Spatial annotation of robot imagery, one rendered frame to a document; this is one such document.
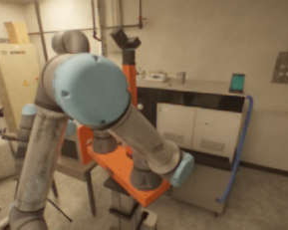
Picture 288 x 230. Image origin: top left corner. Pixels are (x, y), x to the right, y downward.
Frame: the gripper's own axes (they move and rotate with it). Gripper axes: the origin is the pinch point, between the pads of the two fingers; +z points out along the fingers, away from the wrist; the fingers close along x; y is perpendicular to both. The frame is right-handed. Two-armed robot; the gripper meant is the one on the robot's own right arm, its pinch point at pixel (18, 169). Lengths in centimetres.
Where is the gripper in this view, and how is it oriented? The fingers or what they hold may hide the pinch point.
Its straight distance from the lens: 101.3
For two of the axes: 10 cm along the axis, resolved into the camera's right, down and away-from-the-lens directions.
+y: 7.9, 2.0, 5.9
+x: -5.6, -1.7, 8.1
